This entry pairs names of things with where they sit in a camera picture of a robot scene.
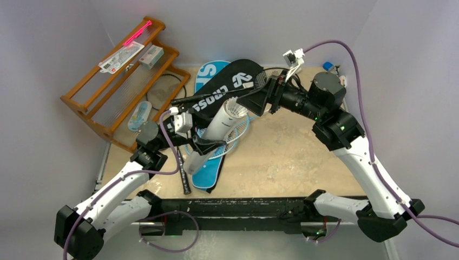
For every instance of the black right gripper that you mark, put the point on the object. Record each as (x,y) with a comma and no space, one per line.
(274,95)

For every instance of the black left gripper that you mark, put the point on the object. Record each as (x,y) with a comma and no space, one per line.
(202,145)

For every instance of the white shuttlecock tube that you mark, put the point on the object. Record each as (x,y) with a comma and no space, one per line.
(195,161)

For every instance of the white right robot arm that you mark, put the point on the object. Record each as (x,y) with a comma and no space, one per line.
(385,211)

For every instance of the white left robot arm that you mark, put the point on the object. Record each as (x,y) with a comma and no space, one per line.
(82,230)

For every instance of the light blue badminton racket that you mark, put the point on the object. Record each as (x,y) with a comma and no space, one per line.
(222,150)
(228,125)

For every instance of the black Crossway racket cover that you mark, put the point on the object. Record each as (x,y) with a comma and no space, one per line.
(223,85)

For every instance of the blue racket cover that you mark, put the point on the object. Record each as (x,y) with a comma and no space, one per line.
(207,177)

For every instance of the blue white plastic packet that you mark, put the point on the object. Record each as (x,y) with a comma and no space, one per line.
(139,116)

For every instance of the small blue block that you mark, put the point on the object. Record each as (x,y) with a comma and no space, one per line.
(328,66)

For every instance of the pink white clip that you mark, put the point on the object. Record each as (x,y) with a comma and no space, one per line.
(343,81)

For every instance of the wooden shelf rack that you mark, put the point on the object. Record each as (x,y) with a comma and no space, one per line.
(105,101)

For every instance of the small white box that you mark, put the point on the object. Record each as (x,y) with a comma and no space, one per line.
(151,56)

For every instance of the clear stationery packet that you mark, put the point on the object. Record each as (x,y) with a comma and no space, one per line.
(118,59)

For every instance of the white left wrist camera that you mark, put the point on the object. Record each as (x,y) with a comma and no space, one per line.
(182,122)

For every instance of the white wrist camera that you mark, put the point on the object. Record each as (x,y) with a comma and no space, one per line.
(294,60)
(182,122)

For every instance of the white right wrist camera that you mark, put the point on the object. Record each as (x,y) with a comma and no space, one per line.
(294,60)

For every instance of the black metal base frame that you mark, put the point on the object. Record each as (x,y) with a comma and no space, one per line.
(285,214)

